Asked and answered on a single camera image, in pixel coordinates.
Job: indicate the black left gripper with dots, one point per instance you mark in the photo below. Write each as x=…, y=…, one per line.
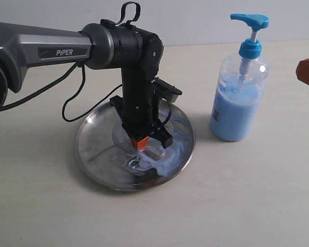
x=138, y=110

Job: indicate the blue soap pump bottle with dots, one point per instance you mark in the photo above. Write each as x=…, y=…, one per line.
x=241, y=84

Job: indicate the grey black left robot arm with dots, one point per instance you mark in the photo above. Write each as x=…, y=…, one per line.
x=106, y=45

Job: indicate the light blue soap smear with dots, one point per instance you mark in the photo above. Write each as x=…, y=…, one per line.
x=164, y=161

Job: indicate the round steel plate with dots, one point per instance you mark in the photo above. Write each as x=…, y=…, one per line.
x=99, y=158

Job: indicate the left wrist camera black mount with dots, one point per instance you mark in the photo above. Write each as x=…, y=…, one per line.
x=170, y=92

